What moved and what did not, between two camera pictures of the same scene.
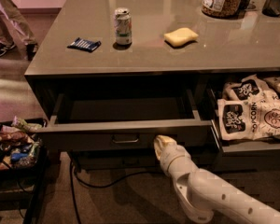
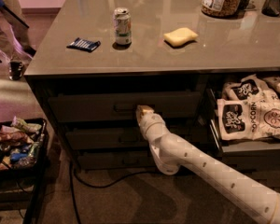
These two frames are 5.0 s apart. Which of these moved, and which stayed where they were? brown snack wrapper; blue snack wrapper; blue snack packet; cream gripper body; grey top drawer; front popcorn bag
Moved: grey top drawer; cream gripper body
Stayed: blue snack wrapper; brown snack wrapper; blue snack packet; front popcorn bag
